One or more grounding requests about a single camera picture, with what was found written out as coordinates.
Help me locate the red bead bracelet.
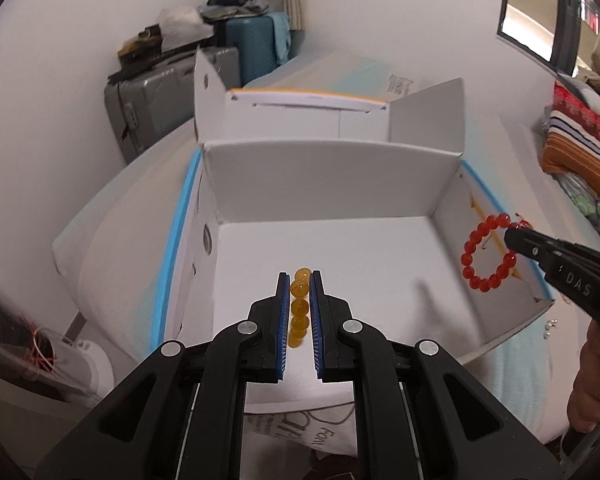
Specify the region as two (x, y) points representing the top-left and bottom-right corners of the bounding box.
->
(460, 212), (519, 294)

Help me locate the yellow bead bracelet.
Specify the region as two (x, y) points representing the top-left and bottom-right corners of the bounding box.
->
(286, 266), (313, 349)

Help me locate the red cord bracelet gold bar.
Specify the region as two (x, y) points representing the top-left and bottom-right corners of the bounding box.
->
(509, 214), (533, 230)

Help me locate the person's right hand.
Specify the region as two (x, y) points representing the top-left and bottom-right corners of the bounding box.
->
(567, 320), (600, 434)

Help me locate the floral quilt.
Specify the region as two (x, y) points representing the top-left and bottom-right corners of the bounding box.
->
(554, 172), (600, 233)

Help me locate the striped orange pillow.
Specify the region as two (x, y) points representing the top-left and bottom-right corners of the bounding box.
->
(541, 82), (600, 194)

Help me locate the grey white pillow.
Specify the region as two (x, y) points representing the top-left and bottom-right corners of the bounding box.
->
(557, 74), (600, 116)

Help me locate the blue yellow cardboard box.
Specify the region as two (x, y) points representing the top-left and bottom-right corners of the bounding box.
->
(149, 46), (556, 416)

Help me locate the dark framed window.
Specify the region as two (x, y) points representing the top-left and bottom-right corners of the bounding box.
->
(498, 0), (600, 75)

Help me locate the grey suitcase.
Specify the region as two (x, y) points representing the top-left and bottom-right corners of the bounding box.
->
(104, 45), (243, 164)

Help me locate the teal suitcase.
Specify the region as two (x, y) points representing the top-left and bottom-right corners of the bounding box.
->
(225, 12), (291, 86)

